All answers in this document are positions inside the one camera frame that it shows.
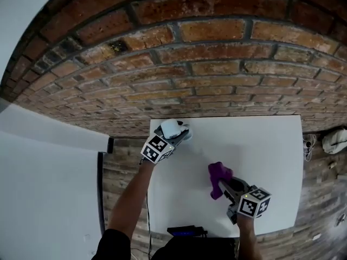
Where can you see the person's right forearm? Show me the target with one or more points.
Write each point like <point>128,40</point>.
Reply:
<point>248,240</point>

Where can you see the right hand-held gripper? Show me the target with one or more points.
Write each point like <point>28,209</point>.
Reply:
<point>253,204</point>

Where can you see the small tan floor object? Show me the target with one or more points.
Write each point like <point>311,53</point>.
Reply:
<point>331,165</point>

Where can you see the black chest device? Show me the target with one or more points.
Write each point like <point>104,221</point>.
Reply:
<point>185,231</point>

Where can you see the person's black shirt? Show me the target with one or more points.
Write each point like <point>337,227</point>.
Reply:
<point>162,248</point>

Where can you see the person's left forearm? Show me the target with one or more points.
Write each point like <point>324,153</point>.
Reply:
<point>130,196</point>

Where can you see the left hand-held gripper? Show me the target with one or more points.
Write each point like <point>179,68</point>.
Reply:
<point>157,148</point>

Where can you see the purple cleaning cloth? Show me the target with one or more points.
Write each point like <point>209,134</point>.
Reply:
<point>218,175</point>

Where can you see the white backpack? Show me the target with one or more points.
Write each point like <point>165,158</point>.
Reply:
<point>336,142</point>

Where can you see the white paper scrap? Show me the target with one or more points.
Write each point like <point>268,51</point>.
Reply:
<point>316,237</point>

